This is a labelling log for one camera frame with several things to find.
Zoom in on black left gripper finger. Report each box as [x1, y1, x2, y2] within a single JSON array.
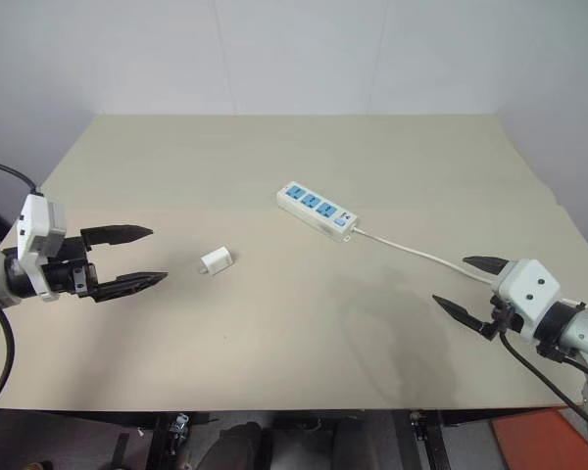
[[93, 271, 170, 305], [79, 223, 155, 252]]

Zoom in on white power strip cord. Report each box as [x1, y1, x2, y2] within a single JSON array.
[[351, 226, 588, 315]]

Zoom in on black table frame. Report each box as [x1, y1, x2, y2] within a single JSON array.
[[66, 408, 572, 470]]

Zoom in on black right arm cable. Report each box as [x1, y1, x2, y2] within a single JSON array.
[[498, 305, 588, 435]]

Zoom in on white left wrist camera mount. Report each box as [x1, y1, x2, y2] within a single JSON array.
[[16, 192, 68, 303]]

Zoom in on white charger plug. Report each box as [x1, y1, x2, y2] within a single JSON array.
[[198, 247, 237, 275]]

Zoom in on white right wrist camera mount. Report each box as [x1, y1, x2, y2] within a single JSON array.
[[489, 258, 563, 340]]

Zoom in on metal table clamp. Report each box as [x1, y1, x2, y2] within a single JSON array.
[[168, 412, 193, 445]]

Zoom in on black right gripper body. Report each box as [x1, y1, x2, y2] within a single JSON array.
[[488, 293, 523, 340]]

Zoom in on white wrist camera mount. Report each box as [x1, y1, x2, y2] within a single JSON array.
[[16, 192, 68, 303], [489, 258, 563, 340]]

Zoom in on white power strip blue sockets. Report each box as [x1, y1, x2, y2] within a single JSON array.
[[275, 180, 360, 244]]

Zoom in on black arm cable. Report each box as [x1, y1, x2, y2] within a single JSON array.
[[498, 305, 588, 435], [0, 159, 44, 410]]

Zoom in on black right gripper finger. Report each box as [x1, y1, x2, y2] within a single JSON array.
[[431, 294, 497, 339], [462, 255, 511, 284]]

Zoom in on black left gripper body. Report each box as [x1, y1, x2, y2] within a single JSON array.
[[42, 236, 101, 302]]

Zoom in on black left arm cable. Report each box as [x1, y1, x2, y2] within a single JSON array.
[[0, 159, 44, 410]]

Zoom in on red flat board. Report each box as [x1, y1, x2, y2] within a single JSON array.
[[488, 407, 588, 470]]

